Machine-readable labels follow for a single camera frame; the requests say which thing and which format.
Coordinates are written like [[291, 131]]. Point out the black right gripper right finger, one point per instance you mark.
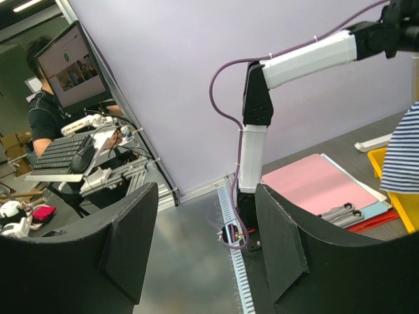
[[313, 266]]

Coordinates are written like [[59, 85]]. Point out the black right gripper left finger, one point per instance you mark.
[[94, 265]]

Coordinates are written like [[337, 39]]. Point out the blue white striped tank top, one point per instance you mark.
[[400, 167]]

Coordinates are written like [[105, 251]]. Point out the pink clipboard with papers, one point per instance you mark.
[[321, 187]]

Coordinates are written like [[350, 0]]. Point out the black computer mouse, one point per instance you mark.
[[81, 160]]

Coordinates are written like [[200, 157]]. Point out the yellow plastic tray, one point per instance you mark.
[[406, 205]]

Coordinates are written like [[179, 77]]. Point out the black keyboard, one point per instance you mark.
[[57, 156]]

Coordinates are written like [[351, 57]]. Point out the metal clothes rack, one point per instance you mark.
[[372, 144]]

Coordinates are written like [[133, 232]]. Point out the seated person in black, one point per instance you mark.
[[46, 117]]

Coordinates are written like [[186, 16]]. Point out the computer monitor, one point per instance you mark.
[[72, 71]]

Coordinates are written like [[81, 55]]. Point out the white slotted cable duct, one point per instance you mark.
[[242, 283]]

